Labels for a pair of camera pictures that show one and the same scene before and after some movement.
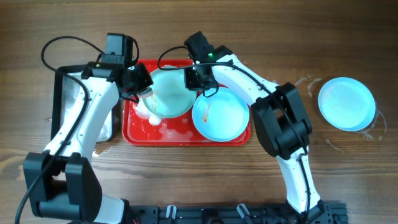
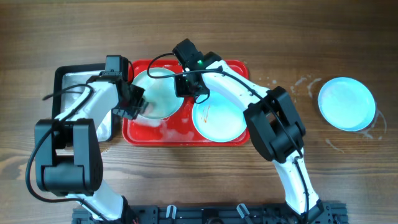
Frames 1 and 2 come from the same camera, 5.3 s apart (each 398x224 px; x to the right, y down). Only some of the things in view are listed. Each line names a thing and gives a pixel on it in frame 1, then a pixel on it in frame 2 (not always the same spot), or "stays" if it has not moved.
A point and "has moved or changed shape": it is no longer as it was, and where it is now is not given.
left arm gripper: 138,79 to 132,101
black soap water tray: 66,91 stays
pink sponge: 146,94 to 150,108
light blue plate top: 170,97 has moved or changed shape
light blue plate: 347,104 stays
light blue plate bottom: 222,117 stays
